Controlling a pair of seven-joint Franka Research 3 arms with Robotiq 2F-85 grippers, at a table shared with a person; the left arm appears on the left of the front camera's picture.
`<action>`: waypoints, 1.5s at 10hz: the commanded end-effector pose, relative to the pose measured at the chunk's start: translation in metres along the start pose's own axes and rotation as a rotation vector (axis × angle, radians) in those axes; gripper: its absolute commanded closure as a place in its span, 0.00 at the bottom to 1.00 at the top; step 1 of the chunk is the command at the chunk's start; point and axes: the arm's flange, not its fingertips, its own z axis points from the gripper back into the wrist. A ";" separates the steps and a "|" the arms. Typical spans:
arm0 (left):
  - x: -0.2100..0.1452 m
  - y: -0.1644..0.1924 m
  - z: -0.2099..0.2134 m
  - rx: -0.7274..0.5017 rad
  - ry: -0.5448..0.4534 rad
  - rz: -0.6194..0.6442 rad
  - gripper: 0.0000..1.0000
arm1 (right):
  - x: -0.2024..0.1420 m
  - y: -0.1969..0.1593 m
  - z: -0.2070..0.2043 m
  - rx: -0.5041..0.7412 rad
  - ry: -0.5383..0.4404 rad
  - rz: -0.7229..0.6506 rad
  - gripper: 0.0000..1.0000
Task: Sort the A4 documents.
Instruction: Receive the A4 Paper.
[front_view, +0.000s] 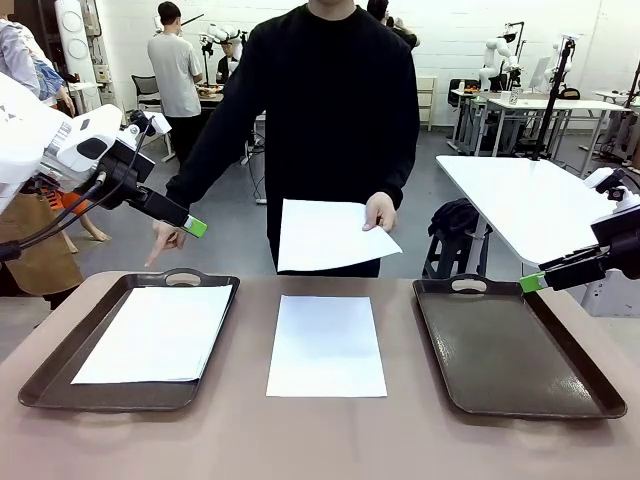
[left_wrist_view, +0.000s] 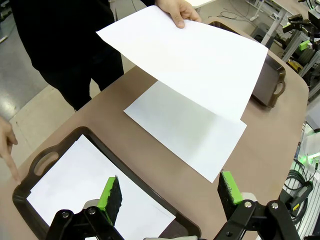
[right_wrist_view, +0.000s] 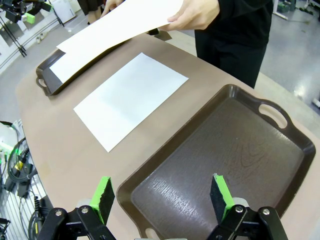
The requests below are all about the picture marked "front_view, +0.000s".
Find white humanoid background robot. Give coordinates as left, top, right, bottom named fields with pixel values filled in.
left=198, top=23, right=245, bottom=85

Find person left forearm black sleeve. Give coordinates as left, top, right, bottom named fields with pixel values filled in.
left=380, top=124, right=421, bottom=212

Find person left hand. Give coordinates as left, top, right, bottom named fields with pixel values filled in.
left=362, top=191, right=399, bottom=234

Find white A4 paper sheet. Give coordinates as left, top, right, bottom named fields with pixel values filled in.
left=276, top=198, right=405, bottom=274
left=70, top=284, right=235, bottom=386
left=265, top=294, right=389, bottom=400

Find mannequin with brown apron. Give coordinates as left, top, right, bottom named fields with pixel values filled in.
left=0, top=17, right=84, bottom=312

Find white long desk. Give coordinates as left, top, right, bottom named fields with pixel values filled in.
left=486, top=97, right=632, bottom=179

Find white background monitor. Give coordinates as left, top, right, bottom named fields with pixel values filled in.
left=528, top=56, right=552, bottom=93

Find white drawer cabinet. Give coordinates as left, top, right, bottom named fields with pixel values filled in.
left=417, top=74, right=439, bottom=133

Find brown plastic tray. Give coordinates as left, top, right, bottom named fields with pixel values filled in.
left=18, top=268, right=241, bottom=413
left=412, top=273, right=628, bottom=420

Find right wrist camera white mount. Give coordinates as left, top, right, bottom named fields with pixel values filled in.
left=583, top=168, right=640, bottom=212

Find person right forearm black sleeve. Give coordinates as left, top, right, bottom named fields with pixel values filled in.
left=165, top=129, right=246, bottom=207

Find black bag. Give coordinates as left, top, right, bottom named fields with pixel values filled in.
left=427, top=197, right=482, bottom=238

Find black background chair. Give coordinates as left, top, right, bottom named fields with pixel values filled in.
left=448, top=77, right=482, bottom=109

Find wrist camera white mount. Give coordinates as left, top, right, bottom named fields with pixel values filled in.
left=583, top=168, right=640, bottom=212
left=119, top=109, right=173, bottom=140

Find black tripod pole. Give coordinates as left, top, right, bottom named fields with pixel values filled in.
left=529, top=35, right=577, bottom=163

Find white standing air conditioner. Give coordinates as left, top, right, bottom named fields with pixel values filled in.
left=53, top=0, right=97, bottom=84

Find black mesh office chair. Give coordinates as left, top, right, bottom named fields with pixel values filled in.
left=130, top=74, right=167, bottom=115

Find white side table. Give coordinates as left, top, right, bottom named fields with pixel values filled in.
left=435, top=154, right=622, bottom=281

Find black stool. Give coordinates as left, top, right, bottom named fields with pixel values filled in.
left=422, top=230, right=490, bottom=281

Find person right hand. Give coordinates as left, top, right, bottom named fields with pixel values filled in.
left=143, top=221, right=188, bottom=269

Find man in grey t-shirt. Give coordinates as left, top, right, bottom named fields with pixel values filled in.
left=146, top=0, right=204, bottom=162

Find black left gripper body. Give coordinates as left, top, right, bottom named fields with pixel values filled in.
left=74, top=144, right=154, bottom=211

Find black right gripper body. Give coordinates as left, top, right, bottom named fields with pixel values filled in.
left=591, top=204, right=640, bottom=280

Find person torso black sweater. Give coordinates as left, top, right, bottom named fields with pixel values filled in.
left=234, top=0, right=421, bottom=279

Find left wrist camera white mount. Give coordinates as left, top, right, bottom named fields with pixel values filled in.
left=119, top=109, right=173, bottom=140

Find background person dark clothes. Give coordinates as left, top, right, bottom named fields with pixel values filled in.
left=366, top=0, right=422, bottom=52

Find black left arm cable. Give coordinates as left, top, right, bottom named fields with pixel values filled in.
left=0, top=117, right=157, bottom=262

